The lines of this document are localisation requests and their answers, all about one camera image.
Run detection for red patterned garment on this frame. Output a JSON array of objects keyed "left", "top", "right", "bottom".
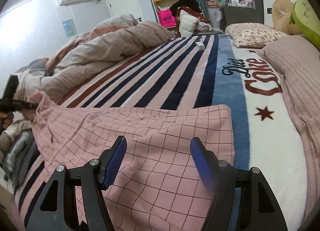
[{"left": 176, "top": 6, "right": 205, "bottom": 22}]

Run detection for tan plush toy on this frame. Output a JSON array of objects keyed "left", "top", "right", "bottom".
[{"left": 271, "top": 0, "right": 305, "bottom": 35}]

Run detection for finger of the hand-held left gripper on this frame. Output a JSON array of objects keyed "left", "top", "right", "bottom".
[
  {"left": 4, "top": 74, "right": 20, "bottom": 101},
  {"left": 0, "top": 99, "right": 38, "bottom": 112}
]

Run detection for pink shopping bag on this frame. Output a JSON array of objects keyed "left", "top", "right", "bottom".
[{"left": 157, "top": 9, "right": 176, "bottom": 28}]

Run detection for green avocado plush toy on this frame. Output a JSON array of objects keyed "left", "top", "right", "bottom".
[{"left": 289, "top": 0, "right": 320, "bottom": 51}]

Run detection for pink checked pants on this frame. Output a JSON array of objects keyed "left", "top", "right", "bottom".
[{"left": 32, "top": 91, "right": 235, "bottom": 231}]

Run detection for white puffer jacket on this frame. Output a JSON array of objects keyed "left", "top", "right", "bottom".
[{"left": 178, "top": 10, "right": 200, "bottom": 38}]

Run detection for beige striped duvet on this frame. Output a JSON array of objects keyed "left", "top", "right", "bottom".
[{"left": 15, "top": 14, "right": 175, "bottom": 101}]

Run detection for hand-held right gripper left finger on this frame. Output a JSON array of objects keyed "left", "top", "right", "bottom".
[{"left": 25, "top": 135, "right": 127, "bottom": 231}]

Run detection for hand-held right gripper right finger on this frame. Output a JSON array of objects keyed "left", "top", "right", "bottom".
[{"left": 190, "top": 137, "right": 293, "bottom": 231}]

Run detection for folded clothes stack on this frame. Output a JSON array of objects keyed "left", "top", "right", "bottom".
[{"left": 0, "top": 121, "right": 40, "bottom": 189}]

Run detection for dark grey desk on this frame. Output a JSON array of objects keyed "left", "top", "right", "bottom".
[{"left": 224, "top": 5, "right": 263, "bottom": 25}]

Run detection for white patterned garment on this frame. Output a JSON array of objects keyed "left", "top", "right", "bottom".
[{"left": 195, "top": 22, "right": 224, "bottom": 34}]

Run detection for white door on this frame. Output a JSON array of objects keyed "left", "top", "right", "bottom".
[{"left": 106, "top": 0, "right": 143, "bottom": 22}]

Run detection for floral pillow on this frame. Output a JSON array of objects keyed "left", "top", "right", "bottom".
[{"left": 225, "top": 23, "right": 290, "bottom": 49}]

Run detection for striped plush blanket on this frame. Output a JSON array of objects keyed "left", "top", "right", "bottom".
[{"left": 14, "top": 33, "right": 315, "bottom": 231}]

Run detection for black clothing heap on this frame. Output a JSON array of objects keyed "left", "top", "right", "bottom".
[{"left": 169, "top": 0, "right": 202, "bottom": 15}]

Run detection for person's left hand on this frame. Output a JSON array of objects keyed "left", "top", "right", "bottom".
[{"left": 0, "top": 111, "right": 12, "bottom": 134}]

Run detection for small blue wall poster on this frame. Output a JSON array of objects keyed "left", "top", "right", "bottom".
[{"left": 62, "top": 19, "right": 76, "bottom": 37}]

